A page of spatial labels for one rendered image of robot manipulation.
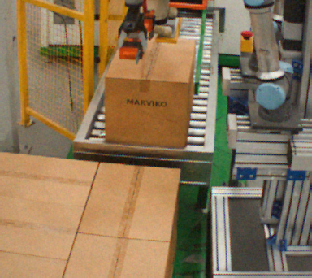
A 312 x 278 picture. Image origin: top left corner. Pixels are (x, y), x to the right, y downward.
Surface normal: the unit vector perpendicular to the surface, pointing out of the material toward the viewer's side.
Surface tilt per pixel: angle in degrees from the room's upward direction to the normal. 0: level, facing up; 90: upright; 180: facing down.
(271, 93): 98
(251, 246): 0
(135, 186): 0
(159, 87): 90
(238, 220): 0
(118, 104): 90
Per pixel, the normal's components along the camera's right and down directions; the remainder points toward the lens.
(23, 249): 0.03, -0.88
